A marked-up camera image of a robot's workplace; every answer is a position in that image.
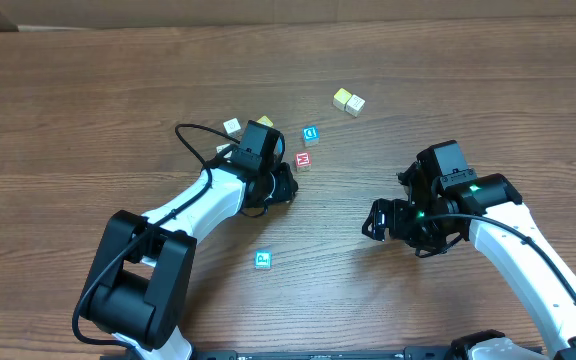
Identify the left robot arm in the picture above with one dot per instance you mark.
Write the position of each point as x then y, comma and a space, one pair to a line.
135, 290

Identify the blue Q block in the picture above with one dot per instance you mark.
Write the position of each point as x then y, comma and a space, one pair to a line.
310, 136

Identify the white block far right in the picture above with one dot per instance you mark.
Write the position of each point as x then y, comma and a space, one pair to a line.
354, 105

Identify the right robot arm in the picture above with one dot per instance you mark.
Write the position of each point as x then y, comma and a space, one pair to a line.
446, 202

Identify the yellow block far right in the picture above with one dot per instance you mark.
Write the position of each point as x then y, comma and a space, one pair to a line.
341, 98

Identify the white patterned block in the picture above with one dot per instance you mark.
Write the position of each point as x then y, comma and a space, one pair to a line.
222, 147

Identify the yellow block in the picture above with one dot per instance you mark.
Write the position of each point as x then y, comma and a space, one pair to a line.
341, 98
264, 120

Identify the white block upper left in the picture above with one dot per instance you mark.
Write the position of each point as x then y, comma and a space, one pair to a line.
233, 127

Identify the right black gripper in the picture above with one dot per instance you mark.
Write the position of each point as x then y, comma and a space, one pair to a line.
385, 220

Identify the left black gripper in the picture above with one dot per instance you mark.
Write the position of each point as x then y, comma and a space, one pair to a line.
284, 185

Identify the blue P block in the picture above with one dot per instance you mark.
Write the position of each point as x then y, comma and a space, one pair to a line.
263, 260

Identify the yellow block centre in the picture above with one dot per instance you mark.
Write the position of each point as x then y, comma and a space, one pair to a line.
264, 120

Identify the red M block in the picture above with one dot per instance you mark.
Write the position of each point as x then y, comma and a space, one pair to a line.
303, 161

